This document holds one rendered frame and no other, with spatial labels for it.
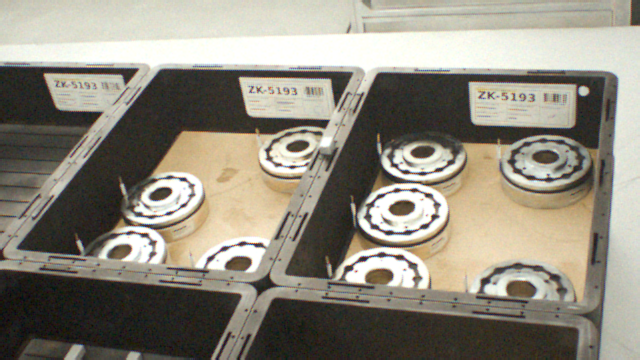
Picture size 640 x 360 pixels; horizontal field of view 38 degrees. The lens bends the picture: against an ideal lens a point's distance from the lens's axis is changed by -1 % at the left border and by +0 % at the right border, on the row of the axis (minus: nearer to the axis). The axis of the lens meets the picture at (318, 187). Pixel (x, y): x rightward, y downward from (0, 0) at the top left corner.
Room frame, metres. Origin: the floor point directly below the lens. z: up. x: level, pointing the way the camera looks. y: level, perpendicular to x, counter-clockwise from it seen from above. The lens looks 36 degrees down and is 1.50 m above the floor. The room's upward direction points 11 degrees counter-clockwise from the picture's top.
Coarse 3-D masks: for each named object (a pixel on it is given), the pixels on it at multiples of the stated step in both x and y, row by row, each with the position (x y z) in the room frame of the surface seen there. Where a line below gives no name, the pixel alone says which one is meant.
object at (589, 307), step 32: (608, 96) 0.85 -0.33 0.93; (352, 128) 0.88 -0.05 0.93; (608, 128) 0.79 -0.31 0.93; (608, 160) 0.73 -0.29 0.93; (320, 192) 0.77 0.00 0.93; (608, 192) 0.69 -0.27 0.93; (288, 256) 0.68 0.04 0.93; (320, 288) 0.63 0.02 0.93; (352, 288) 0.62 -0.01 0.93; (384, 288) 0.61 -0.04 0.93; (416, 288) 0.60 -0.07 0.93
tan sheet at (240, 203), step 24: (192, 144) 1.07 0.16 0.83; (216, 144) 1.06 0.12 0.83; (240, 144) 1.05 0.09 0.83; (168, 168) 1.02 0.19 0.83; (192, 168) 1.01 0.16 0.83; (216, 168) 1.00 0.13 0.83; (240, 168) 0.99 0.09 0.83; (216, 192) 0.95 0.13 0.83; (240, 192) 0.94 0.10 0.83; (264, 192) 0.93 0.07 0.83; (216, 216) 0.90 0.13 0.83; (240, 216) 0.89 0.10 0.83; (264, 216) 0.88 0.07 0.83; (192, 240) 0.86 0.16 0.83; (216, 240) 0.85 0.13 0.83
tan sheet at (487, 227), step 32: (480, 160) 0.91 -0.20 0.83; (480, 192) 0.85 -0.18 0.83; (480, 224) 0.79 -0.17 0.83; (512, 224) 0.78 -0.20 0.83; (544, 224) 0.77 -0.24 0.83; (576, 224) 0.76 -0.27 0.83; (448, 256) 0.75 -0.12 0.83; (480, 256) 0.74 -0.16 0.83; (512, 256) 0.73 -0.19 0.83; (544, 256) 0.72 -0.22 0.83; (576, 256) 0.71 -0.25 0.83; (448, 288) 0.70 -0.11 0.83; (576, 288) 0.67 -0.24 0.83
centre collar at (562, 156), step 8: (528, 152) 0.86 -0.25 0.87; (536, 152) 0.86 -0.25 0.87; (544, 152) 0.86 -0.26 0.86; (552, 152) 0.86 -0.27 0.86; (560, 152) 0.85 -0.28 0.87; (528, 160) 0.84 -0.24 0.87; (560, 160) 0.83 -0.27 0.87; (536, 168) 0.83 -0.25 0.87; (544, 168) 0.82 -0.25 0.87; (552, 168) 0.82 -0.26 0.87; (560, 168) 0.82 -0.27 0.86
